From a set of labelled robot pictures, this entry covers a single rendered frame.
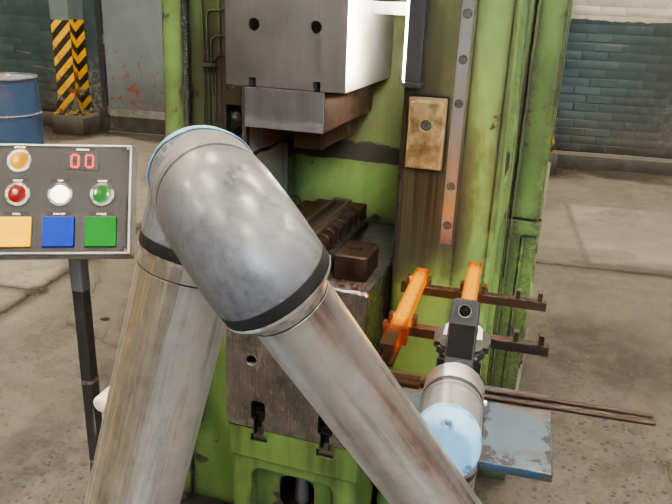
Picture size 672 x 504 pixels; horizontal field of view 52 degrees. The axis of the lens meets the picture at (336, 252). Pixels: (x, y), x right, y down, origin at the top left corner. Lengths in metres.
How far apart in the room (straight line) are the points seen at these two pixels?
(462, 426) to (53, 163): 1.27
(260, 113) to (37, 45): 7.51
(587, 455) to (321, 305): 2.29
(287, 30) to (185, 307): 1.01
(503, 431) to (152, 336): 0.96
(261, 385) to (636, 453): 1.60
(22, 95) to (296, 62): 4.70
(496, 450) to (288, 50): 0.97
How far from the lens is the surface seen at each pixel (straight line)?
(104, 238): 1.78
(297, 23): 1.62
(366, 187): 2.13
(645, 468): 2.87
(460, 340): 1.10
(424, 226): 1.76
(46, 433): 2.88
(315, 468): 1.93
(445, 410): 0.94
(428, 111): 1.67
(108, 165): 1.83
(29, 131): 6.24
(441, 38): 1.68
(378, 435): 0.71
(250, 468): 2.03
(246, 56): 1.68
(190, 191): 0.61
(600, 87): 7.58
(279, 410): 1.87
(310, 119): 1.63
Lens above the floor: 1.56
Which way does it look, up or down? 20 degrees down
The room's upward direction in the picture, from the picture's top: 2 degrees clockwise
